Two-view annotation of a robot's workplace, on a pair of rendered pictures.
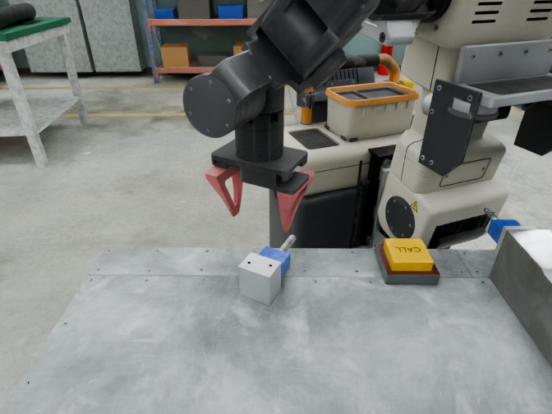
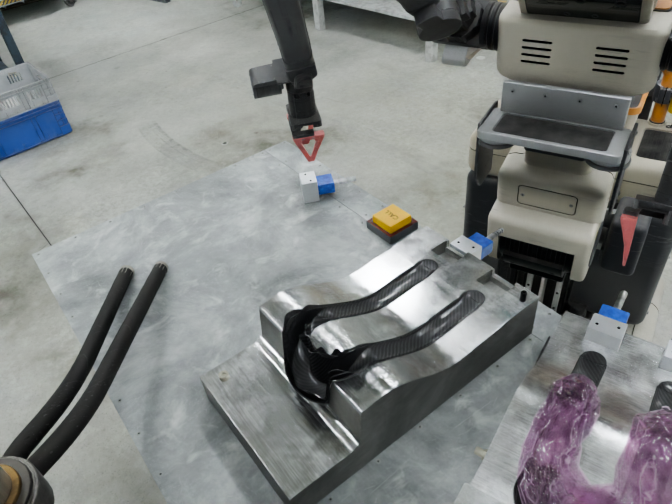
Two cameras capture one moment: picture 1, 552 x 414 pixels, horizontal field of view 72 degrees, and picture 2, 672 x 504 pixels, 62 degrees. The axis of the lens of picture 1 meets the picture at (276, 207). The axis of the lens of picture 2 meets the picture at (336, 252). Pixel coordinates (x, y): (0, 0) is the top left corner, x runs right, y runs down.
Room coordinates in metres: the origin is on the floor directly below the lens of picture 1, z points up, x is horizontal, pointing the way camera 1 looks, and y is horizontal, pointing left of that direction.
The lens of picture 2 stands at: (-0.17, -0.93, 1.57)
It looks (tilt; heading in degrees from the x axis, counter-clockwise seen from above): 41 degrees down; 57
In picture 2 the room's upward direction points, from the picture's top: 7 degrees counter-clockwise
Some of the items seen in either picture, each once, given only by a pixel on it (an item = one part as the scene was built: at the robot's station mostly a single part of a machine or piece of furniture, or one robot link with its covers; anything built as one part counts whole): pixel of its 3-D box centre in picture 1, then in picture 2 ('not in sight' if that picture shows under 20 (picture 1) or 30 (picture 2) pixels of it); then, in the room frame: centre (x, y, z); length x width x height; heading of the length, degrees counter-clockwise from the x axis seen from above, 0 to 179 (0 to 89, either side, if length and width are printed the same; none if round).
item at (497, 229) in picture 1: (503, 228); (481, 244); (0.54, -0.39, 0.83); 0.13 x 0.05 x 0.05; 1
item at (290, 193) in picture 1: (278, 195); (307, 139); (0.41, 0.00, 0.96); 0.07 x 0.07 x 0.09; 63
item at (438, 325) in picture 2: not in sight; (381, 317); (0.21, -0.47, 0.92); 0.35 x 0.16 x 0.09; 179
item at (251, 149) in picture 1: (259, 138); (302, 104); (0.42, 0.02, 1.04); 0.10 x 0.07 x 0.07; 63
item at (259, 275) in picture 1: (274, 259); (328, 183); (0.46, 0.00, 0.83); 0.13 x 0.05 x 0.05; 153
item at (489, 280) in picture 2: not in sight; (495, 289); (0.42, -0.52, 0.87); 0.05 x 0.05 x 0.04; 89
